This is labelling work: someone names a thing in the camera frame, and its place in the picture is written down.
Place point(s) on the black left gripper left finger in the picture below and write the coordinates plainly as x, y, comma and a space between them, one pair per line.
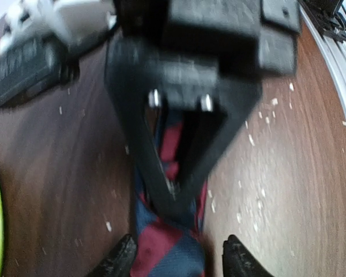
120, 259

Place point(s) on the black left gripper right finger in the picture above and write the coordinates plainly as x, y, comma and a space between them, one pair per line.
239, 262

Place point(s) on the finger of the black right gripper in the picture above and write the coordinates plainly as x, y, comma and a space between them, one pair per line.
213, 111
135, 121

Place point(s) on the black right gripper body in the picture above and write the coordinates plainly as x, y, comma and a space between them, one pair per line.
184, 50

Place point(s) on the red navy striped tie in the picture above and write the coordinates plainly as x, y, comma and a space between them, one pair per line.
168, 247

